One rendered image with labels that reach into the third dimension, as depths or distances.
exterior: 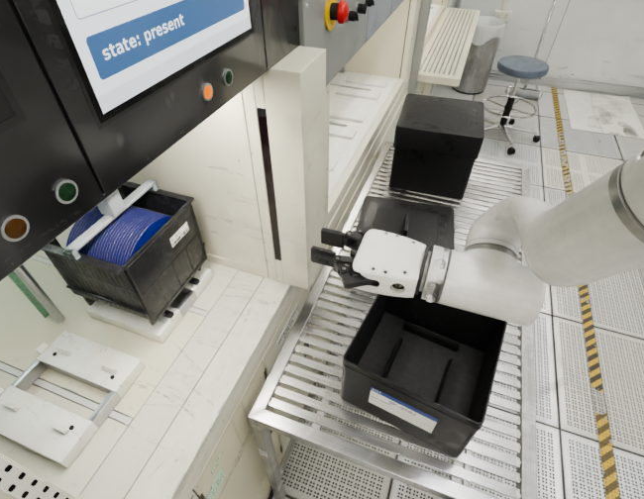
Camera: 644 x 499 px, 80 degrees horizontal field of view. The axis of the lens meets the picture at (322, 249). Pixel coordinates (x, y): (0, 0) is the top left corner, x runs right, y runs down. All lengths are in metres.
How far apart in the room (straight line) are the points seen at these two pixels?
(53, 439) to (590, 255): 0.87
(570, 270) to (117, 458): 0.78
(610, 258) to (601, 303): 2.09
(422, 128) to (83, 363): 1.15
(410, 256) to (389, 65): 1.67
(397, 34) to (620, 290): 1.79
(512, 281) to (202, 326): 0.67
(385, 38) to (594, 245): 1.82
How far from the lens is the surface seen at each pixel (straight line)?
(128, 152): 0.44
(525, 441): 1.01
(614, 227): 0.41
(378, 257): 0.58
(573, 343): 2.26
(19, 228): 0.38
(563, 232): 0.44
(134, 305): 0.87
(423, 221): 1.22
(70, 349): 1.00
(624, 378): 2.27
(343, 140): 1.58
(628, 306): 2.59
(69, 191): 0.39
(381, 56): 2.17
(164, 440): 0.85
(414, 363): 1.01
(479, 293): 0.58
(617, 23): 4.92
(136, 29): 0.44
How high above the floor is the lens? 1.63
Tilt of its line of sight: 44 degrees down
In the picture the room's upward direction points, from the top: straight up
